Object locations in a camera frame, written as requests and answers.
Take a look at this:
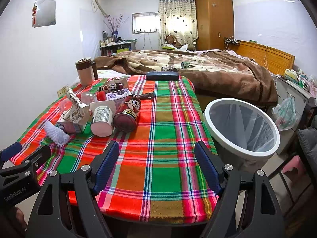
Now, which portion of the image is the white foam net sleeve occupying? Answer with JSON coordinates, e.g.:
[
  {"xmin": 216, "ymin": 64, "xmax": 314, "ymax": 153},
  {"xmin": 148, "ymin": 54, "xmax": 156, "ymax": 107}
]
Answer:
[{"xmin": 44, "ymin": 121, "xmax": 70, "ymax": 147}]

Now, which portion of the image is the patterned white paper cup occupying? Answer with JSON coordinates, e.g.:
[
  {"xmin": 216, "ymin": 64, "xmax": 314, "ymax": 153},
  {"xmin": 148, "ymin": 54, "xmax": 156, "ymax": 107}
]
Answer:
[{"xmin": 63, "ymin": 88, "xmax": 90, "ymax": 125}]

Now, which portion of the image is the clear plastic jelly cup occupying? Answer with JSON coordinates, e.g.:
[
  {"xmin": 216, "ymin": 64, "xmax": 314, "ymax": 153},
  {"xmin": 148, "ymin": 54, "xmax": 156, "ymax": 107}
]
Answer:
[{"xmin": 80, "ymin": 91, "xmax": 106, "ymax": 105}]

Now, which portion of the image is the pink white paper cup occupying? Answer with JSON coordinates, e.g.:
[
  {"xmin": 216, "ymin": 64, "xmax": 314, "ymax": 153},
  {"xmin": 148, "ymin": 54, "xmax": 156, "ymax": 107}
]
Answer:
[{"xmin": 90, "ymin": 100, "xmax": 116, "ymax": 138}]

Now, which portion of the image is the red cartoon can front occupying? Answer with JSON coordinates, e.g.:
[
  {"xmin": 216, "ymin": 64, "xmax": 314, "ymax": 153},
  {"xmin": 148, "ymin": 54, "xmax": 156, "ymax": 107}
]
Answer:
[{"xmin": 113, "ymin": 95, "xmax": 141, "ymax": 132}]

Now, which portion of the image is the red cartoon can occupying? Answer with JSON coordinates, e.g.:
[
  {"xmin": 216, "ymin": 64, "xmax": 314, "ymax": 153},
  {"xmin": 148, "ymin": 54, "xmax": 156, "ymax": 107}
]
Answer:
[
  {"xmin": 98, "ymin": 82, "xmax": 124, "ymax": 93},
  {"xmin": 113, "ymin": 95, "xmax": 141, "ymax": 132}
]

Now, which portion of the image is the white round trash bin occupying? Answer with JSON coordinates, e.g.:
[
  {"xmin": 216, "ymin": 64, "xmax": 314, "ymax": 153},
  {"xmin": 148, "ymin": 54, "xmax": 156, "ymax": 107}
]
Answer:
[{"xmin": 203, "ymin": 98, "xmax": 281, "ymax": 173}]

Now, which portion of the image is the person's left hand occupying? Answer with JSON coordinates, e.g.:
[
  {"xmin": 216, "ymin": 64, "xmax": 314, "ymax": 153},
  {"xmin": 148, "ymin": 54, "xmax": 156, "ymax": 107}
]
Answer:
[{"xmin": 11, "ymin": 207, "xmax": 27, "ymax": 230}]

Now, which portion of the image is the pink carton box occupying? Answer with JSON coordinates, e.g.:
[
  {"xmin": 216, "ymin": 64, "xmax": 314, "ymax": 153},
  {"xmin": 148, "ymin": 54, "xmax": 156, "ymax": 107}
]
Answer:
[{"xmin": 56, "ymin": 118, "xmax": 86, "ymax": 134}]

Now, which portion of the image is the pink plastic stool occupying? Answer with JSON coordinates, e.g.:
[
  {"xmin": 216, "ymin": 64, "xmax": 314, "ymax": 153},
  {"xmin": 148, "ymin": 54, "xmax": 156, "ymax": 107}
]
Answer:
[{"xmin": 282, "ymin": 155, "xmax": 306, "ymax": 178}]

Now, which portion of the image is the plaid tablecloth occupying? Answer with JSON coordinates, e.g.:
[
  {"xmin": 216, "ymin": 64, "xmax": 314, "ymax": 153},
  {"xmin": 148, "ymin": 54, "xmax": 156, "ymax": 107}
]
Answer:
[{"xmin": 11, "ymin": 75, "xmax": 218, "ymax": 224}]

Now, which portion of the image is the plastic bag hanging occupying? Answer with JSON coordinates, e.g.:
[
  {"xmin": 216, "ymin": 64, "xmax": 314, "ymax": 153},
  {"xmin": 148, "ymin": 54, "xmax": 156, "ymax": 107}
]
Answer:
[{"xmin": 272, "ymin": 96, "xmax": 298, "ymax": 132}]

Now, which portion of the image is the red cartoon can rear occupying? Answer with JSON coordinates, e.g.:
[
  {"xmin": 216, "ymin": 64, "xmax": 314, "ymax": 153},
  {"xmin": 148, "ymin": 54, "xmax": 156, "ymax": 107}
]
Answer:
[{"xmin": 98, "ymin": 82, "xmax": 124, "ymax": 93}]

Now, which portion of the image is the brown beige travel mug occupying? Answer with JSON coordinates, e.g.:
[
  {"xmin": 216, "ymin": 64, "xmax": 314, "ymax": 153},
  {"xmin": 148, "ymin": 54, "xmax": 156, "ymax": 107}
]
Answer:
[{"xmin": 75, "ymin": 57, "xmax": 98, "ymax": 86}]

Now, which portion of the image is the purple snack packet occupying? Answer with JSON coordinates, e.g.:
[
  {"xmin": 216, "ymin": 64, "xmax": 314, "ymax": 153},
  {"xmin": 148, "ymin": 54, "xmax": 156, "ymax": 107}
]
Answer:
[{"xmin": 106, "ymin": 88, "xmax": 131, "ymax": 103}]

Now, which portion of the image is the grey bedside cabinet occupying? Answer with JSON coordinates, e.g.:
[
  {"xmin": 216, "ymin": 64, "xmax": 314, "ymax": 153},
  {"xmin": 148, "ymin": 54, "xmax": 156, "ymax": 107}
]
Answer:
[{"xmin": 272, "ymin": 75, "xmax": 317, "ymax": 155}]

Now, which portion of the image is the brown fleece blanket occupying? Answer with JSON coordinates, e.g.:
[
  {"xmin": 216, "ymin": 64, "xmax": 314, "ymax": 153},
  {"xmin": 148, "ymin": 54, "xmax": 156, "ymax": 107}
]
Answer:
[{"xmin": 94, "ymin": 50, "xmax": 278, "ymax": 106}]

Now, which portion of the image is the cluttered side desk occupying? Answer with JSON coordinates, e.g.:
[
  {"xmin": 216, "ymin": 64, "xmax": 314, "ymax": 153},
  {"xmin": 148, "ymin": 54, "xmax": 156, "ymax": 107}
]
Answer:
[{"xmin": 99, "ymin": 39, "xmax": 137, "ymax": 57}]

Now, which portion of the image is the wooden bed headboard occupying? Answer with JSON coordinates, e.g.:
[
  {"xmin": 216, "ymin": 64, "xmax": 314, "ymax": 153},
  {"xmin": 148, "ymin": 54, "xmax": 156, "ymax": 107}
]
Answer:
[{"xmin": 228, "ymin": 41, "xmax": 295, "ymax": 75}]

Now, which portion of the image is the small green box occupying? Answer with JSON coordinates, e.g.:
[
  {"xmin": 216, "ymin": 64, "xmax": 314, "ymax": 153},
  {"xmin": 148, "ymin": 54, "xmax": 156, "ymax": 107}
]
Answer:
[{"xmin": 180, "ymin": 61, "xmax": 190, "ymax": 69}]

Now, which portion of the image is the dark blue glasses case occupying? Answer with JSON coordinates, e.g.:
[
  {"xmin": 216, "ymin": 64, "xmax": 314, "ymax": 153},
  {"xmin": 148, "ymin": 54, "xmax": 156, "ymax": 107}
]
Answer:
[{"xmin": 146, "ymin": 71, "xmax": 179, "ymax": 81}]

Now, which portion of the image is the vase with dry branches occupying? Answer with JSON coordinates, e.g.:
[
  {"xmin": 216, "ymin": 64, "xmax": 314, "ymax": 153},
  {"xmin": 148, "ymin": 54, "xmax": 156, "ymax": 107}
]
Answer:
[{"xmin": 103, "ymin": 14, "xmax": 127, "ymax": 42}]

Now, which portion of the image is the window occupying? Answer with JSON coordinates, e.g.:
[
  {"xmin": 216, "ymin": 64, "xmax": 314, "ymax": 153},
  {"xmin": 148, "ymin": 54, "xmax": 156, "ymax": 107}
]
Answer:
[{"xmin": 132, "ymin": 12, "xmax": 160, "ymax": 34}]

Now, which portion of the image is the brown teddy bear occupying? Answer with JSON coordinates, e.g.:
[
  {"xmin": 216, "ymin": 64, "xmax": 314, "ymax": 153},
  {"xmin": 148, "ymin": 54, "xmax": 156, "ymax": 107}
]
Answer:
[{"xmin": 165, "ymin": 34, "xmax": 182, "ymax": 48}]

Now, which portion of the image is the wooden wardrobe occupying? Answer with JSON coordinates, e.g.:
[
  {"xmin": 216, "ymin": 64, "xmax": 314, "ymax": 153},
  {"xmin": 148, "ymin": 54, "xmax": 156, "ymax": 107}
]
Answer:
[{"xmin": 195, "ymin": 0, "xmax": 234, "ymax": 51}]

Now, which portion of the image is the patterned window curtain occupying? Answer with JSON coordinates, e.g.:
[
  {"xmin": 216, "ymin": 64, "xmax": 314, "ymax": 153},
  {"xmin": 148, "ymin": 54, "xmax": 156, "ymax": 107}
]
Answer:
[{"xmin": 158, "ymin": 0, "xmax": 198, "ymax": 49}]

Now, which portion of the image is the wall power socket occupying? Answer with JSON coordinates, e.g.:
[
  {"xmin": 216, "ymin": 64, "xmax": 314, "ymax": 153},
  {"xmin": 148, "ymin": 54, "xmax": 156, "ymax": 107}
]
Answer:
[{"xmin": 57, "ymin": 85, "xmax": 69, "ymax": 98}]

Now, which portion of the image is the folding knife brown handle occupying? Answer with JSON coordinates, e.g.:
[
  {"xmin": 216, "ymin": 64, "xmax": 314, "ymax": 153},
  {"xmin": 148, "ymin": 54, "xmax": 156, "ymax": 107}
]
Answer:
[{"xmin": 137, "ymin": 92, "xmax": 154, "ymax": 101}]

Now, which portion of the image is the silver wall poster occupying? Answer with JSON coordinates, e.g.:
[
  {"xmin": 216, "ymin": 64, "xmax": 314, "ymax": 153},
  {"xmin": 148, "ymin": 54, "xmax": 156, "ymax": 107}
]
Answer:
[{"xmin": 32, "ymin": 0, "xmax": 56, "ymax": 28}]

